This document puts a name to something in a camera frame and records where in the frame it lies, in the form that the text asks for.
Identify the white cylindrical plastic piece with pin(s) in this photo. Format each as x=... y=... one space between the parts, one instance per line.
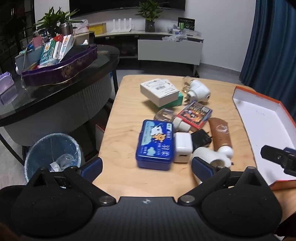
x=203 y=155

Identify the potted plant in dark pot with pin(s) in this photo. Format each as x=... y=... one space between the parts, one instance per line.
x=150 y=26

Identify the round dark glass table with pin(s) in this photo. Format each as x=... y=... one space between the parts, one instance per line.
x=69 y=92

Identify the light blue trash bin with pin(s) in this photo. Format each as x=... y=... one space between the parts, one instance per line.
x=41 y=150

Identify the pile of medicine boxes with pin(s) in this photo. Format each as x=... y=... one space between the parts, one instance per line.
x=47 y=54

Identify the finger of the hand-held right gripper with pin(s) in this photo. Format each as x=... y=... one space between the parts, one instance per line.
x=271 y=154

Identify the white USB charger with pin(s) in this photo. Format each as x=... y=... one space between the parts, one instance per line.
x=182 y=146

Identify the white router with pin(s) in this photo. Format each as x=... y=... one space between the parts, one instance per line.
x=129 y=24

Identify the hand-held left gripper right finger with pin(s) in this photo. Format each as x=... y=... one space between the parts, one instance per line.
x=202 y=170

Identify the dark shelf unit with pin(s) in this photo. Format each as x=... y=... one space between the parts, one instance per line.
x=13 y=23

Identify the pile of clear plastic packets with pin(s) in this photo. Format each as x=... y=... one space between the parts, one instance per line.
x=178 y=37

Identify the brown tube with white cap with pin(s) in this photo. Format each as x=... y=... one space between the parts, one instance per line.
x=220 y=134

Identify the colourful card pack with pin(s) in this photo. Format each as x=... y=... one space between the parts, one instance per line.
x=194 y=114

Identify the orange and white cardboard box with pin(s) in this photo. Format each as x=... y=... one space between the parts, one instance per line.
x=261 y=125

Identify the yellow box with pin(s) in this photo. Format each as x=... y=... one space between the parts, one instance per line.
x=98 y=29

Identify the white plastic bag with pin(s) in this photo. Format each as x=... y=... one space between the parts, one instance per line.
x=82 y=26

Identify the black and green box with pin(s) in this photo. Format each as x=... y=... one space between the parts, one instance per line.
x=186 y=23

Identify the black television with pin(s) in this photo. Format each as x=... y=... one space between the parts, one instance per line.
x=104 y=5

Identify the blue tin box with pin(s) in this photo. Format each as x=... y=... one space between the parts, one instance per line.
x=155 y=143

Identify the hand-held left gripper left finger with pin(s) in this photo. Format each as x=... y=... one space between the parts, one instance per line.
x=92 y=168

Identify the purple patterned tray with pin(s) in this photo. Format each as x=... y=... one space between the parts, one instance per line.
x=62 y=71

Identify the dark blue curtain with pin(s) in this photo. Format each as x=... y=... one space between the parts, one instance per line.
x=270 y=46

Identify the leafy green plant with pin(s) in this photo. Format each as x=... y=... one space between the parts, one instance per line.
x=53 y=19

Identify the purple tissue pack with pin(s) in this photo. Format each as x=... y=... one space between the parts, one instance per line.
x=5 y=78

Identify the long TV console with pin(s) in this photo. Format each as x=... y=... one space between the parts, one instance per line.
x=138 y=34

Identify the black power adapter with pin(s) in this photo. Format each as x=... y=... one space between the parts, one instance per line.
x=200 y=139

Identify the green bandage box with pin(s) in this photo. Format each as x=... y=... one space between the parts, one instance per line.
x=177 y=100

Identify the small white cardboard box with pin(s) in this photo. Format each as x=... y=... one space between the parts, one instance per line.
x=158 y=91

